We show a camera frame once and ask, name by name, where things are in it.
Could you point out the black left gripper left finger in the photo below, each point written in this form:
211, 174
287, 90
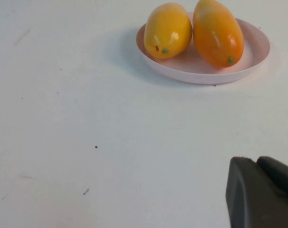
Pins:
253, 204

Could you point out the yellow plastic mango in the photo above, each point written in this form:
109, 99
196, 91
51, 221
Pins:
167, 31

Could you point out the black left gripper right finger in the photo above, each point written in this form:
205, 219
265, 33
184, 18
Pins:
279, 174

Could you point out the pink round plate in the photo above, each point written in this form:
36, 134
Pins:
251, 47

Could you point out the orange plastic mango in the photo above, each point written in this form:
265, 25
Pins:
217, 35

